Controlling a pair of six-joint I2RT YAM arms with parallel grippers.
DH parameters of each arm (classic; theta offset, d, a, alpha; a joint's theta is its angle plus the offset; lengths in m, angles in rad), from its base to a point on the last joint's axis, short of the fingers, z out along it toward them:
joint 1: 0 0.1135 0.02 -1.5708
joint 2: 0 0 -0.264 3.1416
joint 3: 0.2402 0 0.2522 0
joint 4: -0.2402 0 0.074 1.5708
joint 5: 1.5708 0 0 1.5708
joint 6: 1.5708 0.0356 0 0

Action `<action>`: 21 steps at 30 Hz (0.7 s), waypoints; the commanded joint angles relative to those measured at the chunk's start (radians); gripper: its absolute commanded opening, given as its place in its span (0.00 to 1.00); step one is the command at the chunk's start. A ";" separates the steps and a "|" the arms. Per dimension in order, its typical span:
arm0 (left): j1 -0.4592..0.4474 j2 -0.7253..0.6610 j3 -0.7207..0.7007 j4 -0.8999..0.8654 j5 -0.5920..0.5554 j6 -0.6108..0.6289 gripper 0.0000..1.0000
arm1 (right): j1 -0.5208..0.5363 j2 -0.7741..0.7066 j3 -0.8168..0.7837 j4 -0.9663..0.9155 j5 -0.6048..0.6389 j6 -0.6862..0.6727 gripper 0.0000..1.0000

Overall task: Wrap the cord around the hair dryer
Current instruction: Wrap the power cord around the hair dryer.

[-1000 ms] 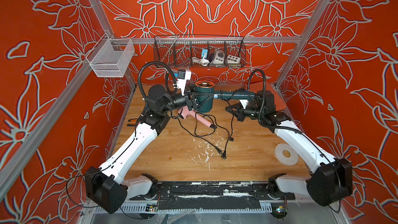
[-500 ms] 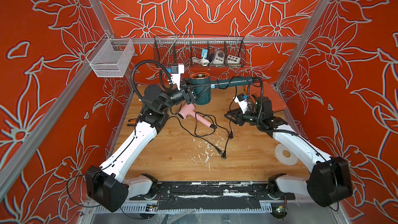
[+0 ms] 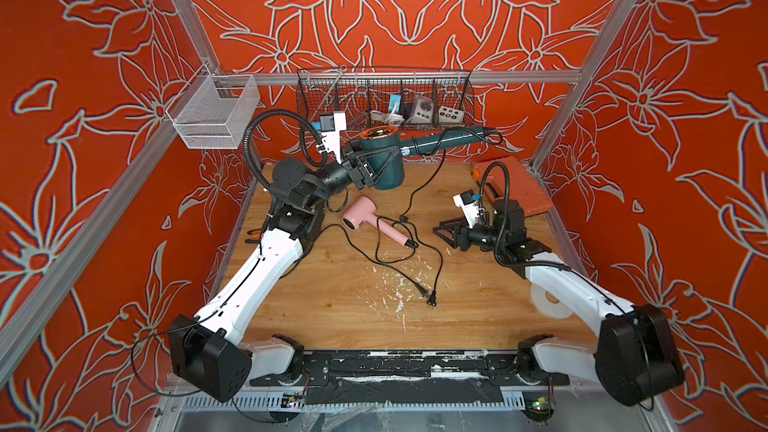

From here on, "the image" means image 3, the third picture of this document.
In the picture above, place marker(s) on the white socket cube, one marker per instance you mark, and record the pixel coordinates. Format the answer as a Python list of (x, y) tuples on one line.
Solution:
[(450, 117)]

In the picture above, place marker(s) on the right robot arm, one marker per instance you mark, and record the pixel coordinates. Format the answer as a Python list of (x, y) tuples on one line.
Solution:
[(635, 358)]

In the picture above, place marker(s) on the clear plastic bin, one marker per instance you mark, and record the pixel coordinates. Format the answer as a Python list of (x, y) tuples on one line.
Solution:
[(208, 117)]

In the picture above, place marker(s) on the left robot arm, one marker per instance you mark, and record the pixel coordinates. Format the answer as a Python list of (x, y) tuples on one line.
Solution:
[(205, 348)]

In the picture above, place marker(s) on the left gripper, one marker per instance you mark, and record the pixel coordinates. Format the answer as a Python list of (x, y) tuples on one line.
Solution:
[(356, 168)]

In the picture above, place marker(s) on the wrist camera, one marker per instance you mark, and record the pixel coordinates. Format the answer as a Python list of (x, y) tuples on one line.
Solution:
[(471, 206), (330, 127)]

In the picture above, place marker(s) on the orange handled pliers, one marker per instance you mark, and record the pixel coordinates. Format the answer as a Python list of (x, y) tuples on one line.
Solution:
[(253, 236)]

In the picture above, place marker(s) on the white power adapter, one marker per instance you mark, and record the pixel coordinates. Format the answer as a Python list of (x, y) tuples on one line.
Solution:
[(421, 111)]

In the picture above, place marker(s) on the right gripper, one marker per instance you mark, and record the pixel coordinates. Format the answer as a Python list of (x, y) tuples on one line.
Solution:
[(464, 233)]

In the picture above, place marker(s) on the black wire wall basket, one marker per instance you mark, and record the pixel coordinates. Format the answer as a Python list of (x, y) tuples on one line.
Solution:
[(363, 94)]

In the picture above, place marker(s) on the white tape roll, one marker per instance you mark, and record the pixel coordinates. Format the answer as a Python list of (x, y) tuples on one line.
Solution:
[(547, 304)]

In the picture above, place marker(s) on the pink hair dryer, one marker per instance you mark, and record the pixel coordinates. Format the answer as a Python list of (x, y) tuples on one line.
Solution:
[(363, 211)]

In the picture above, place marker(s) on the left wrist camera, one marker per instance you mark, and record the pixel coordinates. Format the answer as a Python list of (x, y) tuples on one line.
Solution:
[(330, 127)]

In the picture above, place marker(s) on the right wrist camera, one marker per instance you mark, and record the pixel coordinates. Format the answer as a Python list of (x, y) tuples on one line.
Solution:
[(471, 206)]

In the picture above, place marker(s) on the blue small box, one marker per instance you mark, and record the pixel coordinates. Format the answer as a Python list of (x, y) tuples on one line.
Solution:
[(394, 104)]

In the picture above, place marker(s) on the orange tool case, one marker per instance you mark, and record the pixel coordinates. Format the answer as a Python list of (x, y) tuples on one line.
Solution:
[(523, 188)]

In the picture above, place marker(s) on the dark green hair dryer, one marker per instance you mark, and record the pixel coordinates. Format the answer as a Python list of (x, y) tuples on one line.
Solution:
[(387, 139)]

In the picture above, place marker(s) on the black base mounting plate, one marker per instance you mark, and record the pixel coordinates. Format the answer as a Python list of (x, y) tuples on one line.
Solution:
[(413, 378)]

